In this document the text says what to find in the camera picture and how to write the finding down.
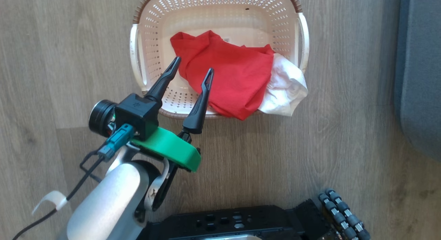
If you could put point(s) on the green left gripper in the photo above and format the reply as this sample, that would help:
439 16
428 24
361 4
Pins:
168 147

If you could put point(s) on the red cloth garment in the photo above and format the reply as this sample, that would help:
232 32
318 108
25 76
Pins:
234 71

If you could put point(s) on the white cloth garment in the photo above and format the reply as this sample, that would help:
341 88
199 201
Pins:
286 85

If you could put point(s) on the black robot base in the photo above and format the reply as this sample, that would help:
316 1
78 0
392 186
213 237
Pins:
224 222

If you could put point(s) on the grey fabric sofa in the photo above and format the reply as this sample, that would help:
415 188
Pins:
420 78

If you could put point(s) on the cream perforated laundry basket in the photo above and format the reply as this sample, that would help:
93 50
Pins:
155 26

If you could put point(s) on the white tape tab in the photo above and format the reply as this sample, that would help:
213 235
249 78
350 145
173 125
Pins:
51 198

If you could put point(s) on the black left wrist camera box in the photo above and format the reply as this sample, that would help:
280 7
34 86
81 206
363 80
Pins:
137 111

